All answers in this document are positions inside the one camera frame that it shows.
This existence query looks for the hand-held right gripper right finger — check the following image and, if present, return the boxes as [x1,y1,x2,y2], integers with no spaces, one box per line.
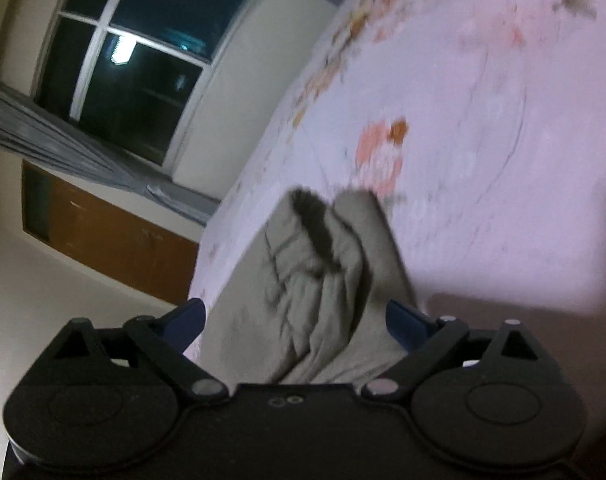
[362,299,542,404]

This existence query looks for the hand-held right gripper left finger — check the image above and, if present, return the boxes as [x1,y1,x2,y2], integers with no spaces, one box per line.
[47,297,230,404]

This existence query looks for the grey pants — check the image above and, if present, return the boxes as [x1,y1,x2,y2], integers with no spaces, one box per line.
[200,187,430,386]

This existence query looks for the brown wooden door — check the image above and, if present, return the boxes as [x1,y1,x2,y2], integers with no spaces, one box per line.
[21,160,202,307]

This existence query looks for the grey curtain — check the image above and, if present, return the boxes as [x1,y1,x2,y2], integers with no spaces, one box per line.
[0,84,220,227]

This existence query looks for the bed with pink floral sheet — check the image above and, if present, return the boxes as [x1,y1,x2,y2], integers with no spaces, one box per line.
[188,0,606,361]

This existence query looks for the sliding glass window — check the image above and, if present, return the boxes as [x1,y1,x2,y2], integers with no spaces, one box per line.
[32,0,280,173]

